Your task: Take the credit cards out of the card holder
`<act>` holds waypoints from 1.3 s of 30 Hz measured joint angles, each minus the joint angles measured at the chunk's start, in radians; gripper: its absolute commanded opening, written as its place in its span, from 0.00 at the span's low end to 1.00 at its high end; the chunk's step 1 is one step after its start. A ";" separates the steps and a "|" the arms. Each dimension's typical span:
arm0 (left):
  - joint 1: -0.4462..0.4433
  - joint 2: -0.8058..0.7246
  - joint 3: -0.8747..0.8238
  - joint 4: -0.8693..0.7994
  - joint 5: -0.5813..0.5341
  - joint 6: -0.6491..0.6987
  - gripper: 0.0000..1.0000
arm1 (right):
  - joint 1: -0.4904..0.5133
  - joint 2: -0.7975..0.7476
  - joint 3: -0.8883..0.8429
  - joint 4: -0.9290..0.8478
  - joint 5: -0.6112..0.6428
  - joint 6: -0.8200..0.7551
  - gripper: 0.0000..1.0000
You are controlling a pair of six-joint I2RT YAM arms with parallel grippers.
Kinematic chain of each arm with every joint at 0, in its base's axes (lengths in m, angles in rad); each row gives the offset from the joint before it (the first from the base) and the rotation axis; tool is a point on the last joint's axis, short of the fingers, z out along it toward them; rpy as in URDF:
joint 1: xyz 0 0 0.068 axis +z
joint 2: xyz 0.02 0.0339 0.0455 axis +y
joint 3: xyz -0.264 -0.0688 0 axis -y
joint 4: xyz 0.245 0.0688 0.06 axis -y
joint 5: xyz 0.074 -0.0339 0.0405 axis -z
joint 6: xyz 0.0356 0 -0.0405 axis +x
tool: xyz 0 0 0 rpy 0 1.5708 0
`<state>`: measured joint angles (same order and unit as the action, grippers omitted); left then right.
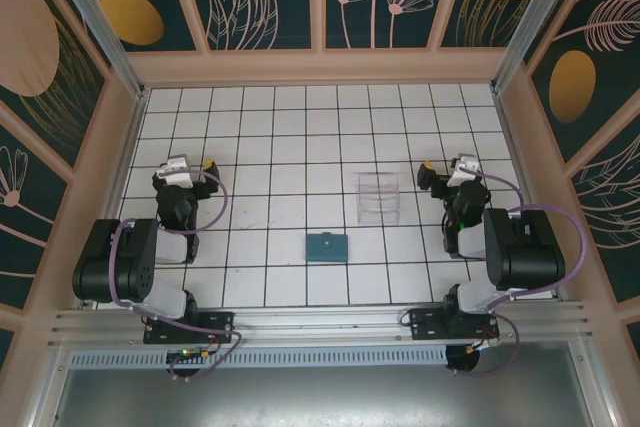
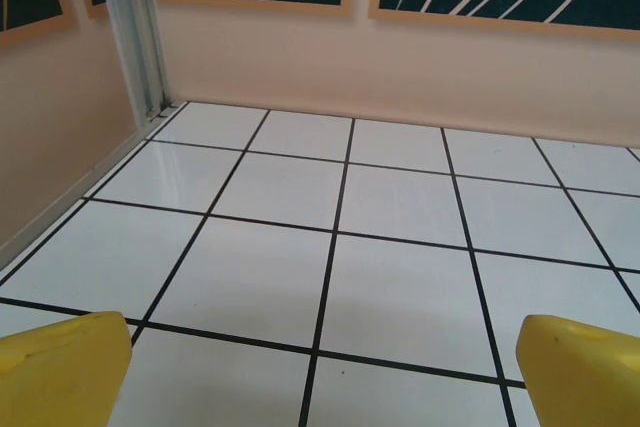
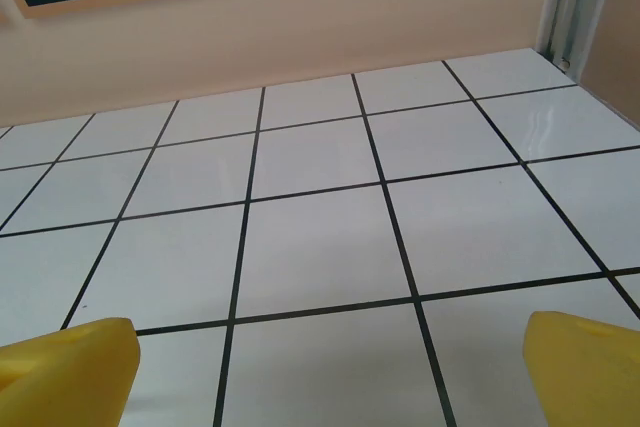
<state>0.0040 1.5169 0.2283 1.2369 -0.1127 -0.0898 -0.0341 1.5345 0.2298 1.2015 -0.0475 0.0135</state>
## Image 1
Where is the clear acrylic card stand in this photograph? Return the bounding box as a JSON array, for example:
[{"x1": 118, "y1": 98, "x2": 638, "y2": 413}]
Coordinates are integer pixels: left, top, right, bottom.
[{"x1": 353, "y1": 170, "x2": 401, "y2": 225}]

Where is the teal card holder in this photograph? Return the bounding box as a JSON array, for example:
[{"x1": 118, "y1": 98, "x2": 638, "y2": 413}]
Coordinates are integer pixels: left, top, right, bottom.
[{"x1": 303, "y1": 231, "x2": 350, "y2": 264}]

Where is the small circuit board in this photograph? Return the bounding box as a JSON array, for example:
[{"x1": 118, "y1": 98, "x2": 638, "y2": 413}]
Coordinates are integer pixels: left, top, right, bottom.
[{"x1": 166, "y1": 346, "x2": 211, "y2": 364}]

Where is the grey metal sheet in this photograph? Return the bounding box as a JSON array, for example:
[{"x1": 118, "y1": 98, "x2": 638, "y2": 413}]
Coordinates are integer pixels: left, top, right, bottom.
[{"x1": 47, "y1": 341, "x2": 596, "y2": 427}]

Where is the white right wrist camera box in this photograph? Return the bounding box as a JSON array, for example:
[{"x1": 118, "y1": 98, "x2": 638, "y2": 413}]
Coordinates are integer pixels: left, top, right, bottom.
[{"x1": 447, "y1": 154, "x2": 482, "y2": 188}]

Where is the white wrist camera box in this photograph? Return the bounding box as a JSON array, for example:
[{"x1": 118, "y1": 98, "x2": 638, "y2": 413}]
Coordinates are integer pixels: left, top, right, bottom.
[
  {"x1": 152, "y1": 155, "x2": 194, "y2": 188},
  {"x1": 447, "y1": 154, "x2": 482, "y2": 188}
]

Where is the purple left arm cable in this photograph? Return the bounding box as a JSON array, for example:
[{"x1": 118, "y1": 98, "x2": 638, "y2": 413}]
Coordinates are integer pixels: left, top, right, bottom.
[{"x1": 108, "y1": 169, "x2": 244, "y2": 383}]

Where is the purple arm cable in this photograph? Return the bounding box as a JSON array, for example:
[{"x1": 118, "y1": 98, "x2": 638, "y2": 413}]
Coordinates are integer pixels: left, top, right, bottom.
[
  {"x1": 108, "y1": 169, "x2": 244, "y2": 383},
  {"x1": 452, "y1": 171, "x2": 588, "y2": 378}
]

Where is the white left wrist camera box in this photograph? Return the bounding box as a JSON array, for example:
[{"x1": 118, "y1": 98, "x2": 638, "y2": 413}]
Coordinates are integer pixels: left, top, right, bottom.
[{"x1": 152, "y1": 155, "x2": 194, "y2": 188}]

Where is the aluminium side rail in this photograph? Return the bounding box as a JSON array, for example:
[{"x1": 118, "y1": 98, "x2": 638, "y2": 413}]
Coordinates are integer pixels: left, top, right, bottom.
[
  {"x1": 492, "y1": 89, "x2": 560, "y2": 301},
  {"x1": 74, "y1": 88, "x2": 152, "y2": 309}
]

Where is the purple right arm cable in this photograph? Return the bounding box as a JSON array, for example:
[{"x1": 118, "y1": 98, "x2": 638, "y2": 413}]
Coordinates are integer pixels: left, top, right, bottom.
[{"x1": 452, "y1": 171, "x2": 588, "y2": 378}]

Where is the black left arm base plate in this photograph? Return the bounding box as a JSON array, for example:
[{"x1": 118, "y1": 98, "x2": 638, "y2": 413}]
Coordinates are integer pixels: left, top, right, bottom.
[{"x1": 143, "y1": 310, "x2": 236, "y2": 346}]

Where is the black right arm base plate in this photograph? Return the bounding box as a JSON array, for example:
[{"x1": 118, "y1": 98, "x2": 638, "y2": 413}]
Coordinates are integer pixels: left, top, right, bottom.
[{"x1": 408, "y1": 307, "x2": 501, "y2": 342}]

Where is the aluminium mounting rail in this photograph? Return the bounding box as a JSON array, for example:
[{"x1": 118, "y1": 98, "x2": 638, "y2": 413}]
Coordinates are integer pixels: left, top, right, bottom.
[{"x1": 49, "y1": 300, "x2": 594, "y2": 348}]

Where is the aluminium corner post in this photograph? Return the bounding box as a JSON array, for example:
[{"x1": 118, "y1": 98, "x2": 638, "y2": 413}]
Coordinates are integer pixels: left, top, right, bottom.
[
  {"x1": 491, "y1": 0, "x2": 594, "y2": 94},
  {"x1": 41, "y1": 0, "x2": 152, "y2": 98}
]

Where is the grey slotted cable duct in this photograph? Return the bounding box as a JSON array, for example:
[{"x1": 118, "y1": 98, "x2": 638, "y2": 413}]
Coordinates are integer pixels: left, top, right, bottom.
[{"x1": 69, "y1": 349, "x2": 450, "y2": 369}]

